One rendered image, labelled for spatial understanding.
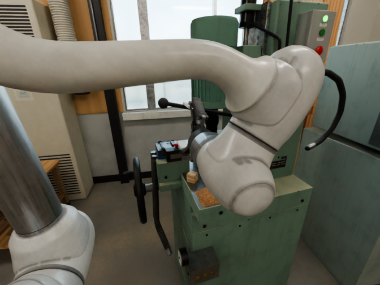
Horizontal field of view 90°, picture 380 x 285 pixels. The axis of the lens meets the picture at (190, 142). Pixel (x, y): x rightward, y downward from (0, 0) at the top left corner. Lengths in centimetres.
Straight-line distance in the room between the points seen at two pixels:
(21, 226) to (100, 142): 186
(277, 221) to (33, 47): 100
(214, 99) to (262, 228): 61
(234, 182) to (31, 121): 205
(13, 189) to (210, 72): 45
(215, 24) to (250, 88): 46
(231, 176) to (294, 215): 80
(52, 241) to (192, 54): 51
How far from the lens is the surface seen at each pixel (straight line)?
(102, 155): 245
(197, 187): 73
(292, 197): 98
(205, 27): 74
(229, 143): 33
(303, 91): 34
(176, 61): 27
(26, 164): 53
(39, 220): 58
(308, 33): 83
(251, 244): 103
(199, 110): 52
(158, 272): 161
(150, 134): 227
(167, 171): 79
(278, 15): 83
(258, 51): 83
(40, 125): 218
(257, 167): 31
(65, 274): 60
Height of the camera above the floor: 132
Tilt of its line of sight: 22 degrees down
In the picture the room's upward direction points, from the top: 1 degrees counter-clockwise
